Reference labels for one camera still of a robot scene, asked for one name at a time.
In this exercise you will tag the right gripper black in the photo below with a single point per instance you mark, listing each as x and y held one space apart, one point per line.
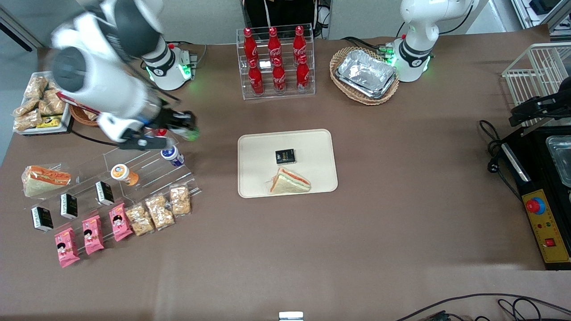
170 119

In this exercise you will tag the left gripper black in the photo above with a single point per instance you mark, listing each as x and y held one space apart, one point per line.
562 97

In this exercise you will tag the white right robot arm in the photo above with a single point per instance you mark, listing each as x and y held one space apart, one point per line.
107 80

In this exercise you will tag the red gum bottle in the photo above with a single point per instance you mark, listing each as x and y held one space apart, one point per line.
160 132

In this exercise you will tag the blue gum bottle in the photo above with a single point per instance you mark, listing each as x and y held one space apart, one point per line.
171 156

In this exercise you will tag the steel tray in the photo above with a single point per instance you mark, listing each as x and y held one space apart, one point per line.
562 160

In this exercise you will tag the beige plastic serving tray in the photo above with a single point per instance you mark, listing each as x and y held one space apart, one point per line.
258 156

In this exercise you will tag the orange gum bottle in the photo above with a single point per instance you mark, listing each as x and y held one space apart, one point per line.
120 171

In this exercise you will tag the white rectangular tray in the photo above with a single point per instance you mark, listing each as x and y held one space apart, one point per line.
40 73

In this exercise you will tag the aluminium foil tray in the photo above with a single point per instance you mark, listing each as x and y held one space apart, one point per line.
366 71

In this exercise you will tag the clear acrylic bottle rack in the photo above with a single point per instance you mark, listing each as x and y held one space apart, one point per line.
243 96

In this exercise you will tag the clear acrylic stepped display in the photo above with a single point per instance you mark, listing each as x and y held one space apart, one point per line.
149 176

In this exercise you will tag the black machine yellow panel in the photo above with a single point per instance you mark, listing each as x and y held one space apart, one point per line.
526 183

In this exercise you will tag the clear bag rice crackers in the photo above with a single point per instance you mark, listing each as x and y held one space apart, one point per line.
35 87
139 220
180 199
159 211
91 115
24 108
51 103
27 120

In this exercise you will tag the red cola bottle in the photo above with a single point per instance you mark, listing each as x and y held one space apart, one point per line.
250 47
274 44
279 78
299 43
255 80
303 75

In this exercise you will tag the brown round wicker basket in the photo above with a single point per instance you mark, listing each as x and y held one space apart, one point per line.
82 119

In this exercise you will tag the small black carton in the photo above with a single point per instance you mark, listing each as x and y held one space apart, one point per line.
42 218
69 206
285 156
105 193

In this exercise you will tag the maroon cookie box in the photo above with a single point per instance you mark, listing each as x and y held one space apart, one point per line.
73 101

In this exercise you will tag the wrapped triangle sandwich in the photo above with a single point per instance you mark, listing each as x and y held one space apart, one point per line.
287 183
44 180

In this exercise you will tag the pink snack packet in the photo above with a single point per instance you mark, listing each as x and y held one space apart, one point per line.
67 247
120 223
93 235

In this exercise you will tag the yellow snack packet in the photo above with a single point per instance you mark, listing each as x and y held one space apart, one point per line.
49 121

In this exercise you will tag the light oval wicker basket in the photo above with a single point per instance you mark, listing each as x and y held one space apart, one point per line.
366 101

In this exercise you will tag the small white device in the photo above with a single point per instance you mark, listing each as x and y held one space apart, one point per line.
291 316

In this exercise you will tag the aluminium frame rack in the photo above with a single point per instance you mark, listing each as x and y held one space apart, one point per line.
542 6

